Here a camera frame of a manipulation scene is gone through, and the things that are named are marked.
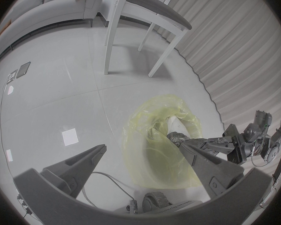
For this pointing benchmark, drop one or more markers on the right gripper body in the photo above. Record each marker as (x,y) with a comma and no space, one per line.
(235,144)

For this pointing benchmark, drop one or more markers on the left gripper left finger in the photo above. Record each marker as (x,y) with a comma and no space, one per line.
(70,172)

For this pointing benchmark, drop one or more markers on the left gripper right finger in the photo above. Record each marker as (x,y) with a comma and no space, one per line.
(213,174)

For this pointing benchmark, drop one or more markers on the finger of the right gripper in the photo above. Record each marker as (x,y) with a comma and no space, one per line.
(219,144)

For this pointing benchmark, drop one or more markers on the black plastic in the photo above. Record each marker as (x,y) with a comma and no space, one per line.
(178,137)

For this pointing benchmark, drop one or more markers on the yellow plastic bag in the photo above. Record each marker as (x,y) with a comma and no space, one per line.
(159,167)

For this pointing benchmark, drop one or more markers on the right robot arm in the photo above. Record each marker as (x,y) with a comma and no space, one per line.
(272,149)

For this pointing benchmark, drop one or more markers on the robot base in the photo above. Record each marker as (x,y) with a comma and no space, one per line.
(154,200)

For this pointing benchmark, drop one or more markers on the white trash bin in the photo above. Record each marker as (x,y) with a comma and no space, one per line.
(181,125)

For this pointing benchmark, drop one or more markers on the beige curtain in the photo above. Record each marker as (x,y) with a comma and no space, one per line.
(236,43)

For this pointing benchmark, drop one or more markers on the grey and white chair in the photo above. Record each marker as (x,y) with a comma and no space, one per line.
(154,8)

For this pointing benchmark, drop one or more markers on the pale grey sofa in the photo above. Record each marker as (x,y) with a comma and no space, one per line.
(49,10)

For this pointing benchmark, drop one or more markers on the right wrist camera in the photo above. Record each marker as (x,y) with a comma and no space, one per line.
(249,132)

